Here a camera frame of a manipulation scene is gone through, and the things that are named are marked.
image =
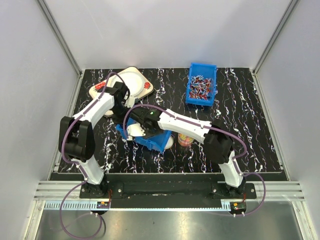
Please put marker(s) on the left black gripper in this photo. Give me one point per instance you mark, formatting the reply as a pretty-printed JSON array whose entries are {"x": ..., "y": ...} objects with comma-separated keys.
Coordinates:
[{"x": 117, "y": 120}]

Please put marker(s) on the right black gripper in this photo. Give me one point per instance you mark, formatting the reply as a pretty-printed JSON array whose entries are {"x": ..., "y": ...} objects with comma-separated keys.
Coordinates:
[{"x": 147, "y": 134}]

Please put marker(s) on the blue bin of star candies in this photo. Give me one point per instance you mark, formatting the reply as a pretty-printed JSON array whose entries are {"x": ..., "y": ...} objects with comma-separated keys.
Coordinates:
[{"x": 156, "y": 143}]

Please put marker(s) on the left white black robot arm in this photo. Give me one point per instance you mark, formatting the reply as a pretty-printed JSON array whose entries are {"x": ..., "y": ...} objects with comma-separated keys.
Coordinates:
[{"x": 77, "y": 140}]

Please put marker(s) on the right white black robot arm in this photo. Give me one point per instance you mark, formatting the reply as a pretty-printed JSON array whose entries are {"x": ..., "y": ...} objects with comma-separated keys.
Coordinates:
[{"x": 222, "y": 147}]

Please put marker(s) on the blue bin of wrapped candies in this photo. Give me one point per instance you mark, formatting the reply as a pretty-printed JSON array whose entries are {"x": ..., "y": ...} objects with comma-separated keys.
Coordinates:
[{"x": 201, "y": 86}]

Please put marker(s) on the white round jar lid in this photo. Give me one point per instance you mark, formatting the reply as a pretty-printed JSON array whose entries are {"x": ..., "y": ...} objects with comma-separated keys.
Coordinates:
[{"x": 169, "y": 143}]

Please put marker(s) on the strawberry pattern tray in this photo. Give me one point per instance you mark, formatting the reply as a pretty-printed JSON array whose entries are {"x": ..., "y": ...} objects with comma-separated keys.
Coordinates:
[{"x": 139, "y": 86}]

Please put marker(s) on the clear glass jar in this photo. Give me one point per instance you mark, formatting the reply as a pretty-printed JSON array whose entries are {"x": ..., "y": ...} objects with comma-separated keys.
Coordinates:
[{"x": 184, "y": 140}]

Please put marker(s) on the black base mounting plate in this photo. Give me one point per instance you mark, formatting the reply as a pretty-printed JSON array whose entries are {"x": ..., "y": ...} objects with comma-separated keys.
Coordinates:
[{"x": 175, "y": 187}]

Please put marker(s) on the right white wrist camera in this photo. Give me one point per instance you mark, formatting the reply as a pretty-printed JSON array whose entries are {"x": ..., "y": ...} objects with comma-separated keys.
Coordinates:
[{"x": 134, "y": 130}]

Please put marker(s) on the aluminium frame rail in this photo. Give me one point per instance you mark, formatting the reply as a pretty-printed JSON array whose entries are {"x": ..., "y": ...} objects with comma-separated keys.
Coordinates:
[{"x": 290, "y": 191}]

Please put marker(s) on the white slotted cable duct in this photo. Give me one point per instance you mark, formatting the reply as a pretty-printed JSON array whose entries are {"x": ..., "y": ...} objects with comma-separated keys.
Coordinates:
[{"x": 141, "y": 205}]

